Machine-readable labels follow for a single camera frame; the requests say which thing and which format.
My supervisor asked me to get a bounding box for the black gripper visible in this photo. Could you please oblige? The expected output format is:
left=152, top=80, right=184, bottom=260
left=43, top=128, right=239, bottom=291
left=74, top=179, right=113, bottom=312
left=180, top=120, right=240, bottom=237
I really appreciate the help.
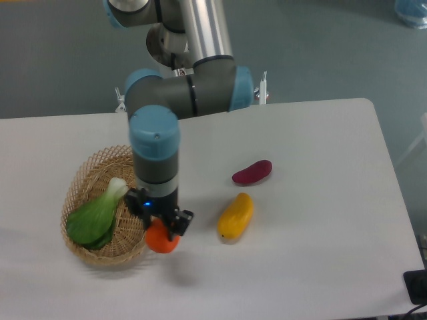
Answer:
left=124, top=188, right=194, bottom=241

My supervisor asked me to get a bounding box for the orange fruit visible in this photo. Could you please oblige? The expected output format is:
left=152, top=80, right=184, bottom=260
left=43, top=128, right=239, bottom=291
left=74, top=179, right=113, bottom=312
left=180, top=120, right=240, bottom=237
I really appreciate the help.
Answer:
left=145, top=218, right=181, bottom=254

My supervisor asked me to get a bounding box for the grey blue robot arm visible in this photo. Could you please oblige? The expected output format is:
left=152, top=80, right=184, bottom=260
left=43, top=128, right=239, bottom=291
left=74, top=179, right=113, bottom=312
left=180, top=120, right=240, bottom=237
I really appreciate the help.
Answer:
left=103, top=1, right=254, bottom=241

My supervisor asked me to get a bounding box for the woven wicker basket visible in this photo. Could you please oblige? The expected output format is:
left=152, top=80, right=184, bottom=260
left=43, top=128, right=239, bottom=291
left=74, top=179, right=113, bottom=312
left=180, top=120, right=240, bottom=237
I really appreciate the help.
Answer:
left=61, top=145, right=145, bottom=267

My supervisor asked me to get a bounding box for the green bok choy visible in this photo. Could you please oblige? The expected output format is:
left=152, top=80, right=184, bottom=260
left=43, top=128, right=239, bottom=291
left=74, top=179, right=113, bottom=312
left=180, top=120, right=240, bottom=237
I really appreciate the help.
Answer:
left=65, top=177, right=129, bottom=250

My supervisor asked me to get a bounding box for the yellow mango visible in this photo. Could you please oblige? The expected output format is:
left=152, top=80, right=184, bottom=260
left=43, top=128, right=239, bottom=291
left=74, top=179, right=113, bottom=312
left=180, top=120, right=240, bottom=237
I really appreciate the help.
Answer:
left=217, top=193, right=254, bottom=242

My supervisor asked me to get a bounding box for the purple sweet potato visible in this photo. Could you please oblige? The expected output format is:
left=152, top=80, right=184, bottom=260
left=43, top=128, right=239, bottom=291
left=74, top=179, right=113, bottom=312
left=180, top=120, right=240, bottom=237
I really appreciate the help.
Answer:
left=232, top=159, right=273, bottom=185

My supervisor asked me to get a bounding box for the blue bag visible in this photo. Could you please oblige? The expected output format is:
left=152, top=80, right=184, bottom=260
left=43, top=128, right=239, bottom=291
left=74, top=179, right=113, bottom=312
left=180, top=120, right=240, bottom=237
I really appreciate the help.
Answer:
left=394, top=0, right=426, bottom=29

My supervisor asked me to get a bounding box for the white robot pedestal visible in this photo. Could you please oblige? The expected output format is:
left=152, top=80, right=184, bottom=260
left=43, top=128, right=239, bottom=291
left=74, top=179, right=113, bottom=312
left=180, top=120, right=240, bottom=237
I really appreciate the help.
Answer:
left=114, top=25, right=196, bottom=113

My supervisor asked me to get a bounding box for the white levelling foot bracket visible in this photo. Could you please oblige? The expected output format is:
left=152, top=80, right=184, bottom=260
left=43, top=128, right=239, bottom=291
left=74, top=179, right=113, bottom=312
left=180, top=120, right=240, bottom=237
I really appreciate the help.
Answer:
left=254, top=71, right=270, bottom=105

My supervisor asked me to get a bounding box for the black device with cable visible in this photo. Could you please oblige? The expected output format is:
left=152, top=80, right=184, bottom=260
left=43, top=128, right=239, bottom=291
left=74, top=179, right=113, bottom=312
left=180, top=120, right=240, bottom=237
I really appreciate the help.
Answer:
left=403, top=269, right=426, bottom=317

